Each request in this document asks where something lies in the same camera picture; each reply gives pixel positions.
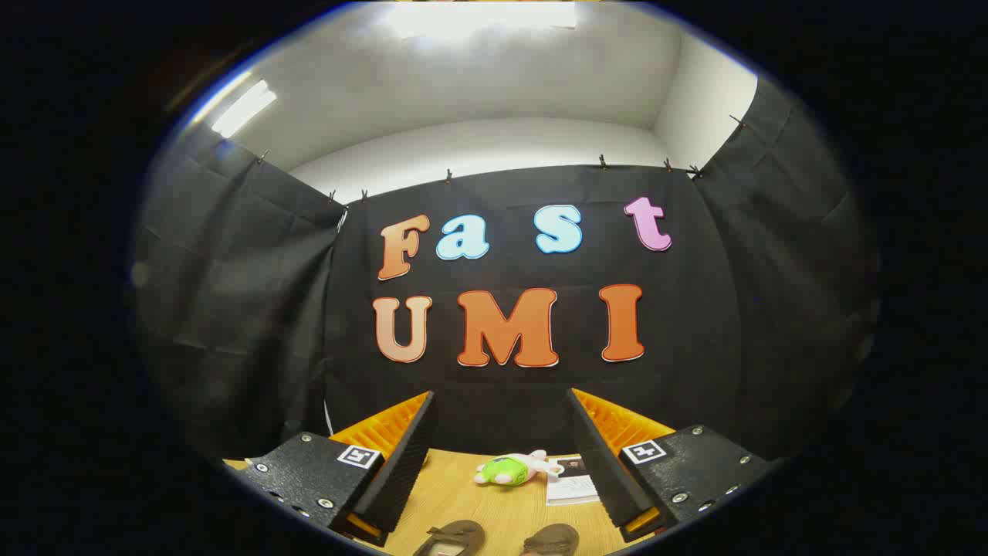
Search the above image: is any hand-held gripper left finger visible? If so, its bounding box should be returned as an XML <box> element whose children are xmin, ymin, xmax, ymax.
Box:
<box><xmin>228</xmin><ymin>391</ymin><xmax>439</xmax><ymax>549</ymax></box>

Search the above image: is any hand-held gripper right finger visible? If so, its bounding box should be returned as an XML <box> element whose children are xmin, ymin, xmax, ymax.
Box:
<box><xmin>566</xmin><ymin>388</ymin><xmax>774</xmax><ymax>544</ymax></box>

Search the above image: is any brown fuzzy shoe with bow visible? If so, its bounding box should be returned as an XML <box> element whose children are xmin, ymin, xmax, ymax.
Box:
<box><xmin>523</xmin><ymin>524</ymin><xmax>580</xmax><ymax>556</ymax></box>
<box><xmin>411</xmin><ymin>520</ymin><xmax>487</xmax><ymax>556</ymax></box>

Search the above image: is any white book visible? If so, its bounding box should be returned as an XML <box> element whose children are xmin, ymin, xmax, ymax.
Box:
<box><xmin>546</xmin><ymin>456</ymin><xmax>601</xmax><ymax>507</ymax></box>

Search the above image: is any green and pink plush toy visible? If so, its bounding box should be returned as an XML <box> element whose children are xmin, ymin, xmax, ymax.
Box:
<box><xmin>473</xmin><ymin>450</ymin><xmax>564</xmax><ymax>487</ymax></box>

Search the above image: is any black backdrop cloth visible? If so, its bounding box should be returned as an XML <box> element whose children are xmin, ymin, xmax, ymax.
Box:
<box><xmin>127</xmin><ymin>73</ymin><xmax>881</xmax><ymax>464</ymax></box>

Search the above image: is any row of small cloth clips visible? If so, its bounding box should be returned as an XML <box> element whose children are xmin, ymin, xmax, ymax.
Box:
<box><xmin>257</xmin><ymin>114</ymin><xmax>748</xmax><ymax>205</ymax></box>

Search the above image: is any narrow ceiling light panel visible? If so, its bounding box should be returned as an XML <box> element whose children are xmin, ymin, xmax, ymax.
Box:
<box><xmin>210</xmin><ymin>77</ymin><xmax>279</xmax><ymax>140</ymax></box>

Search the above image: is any wide ceiling light panel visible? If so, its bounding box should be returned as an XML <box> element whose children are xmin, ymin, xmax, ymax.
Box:
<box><xmin>382</xmin><ymin>0</ymin><xmax>580</xmax><ymax>39</ymax></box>

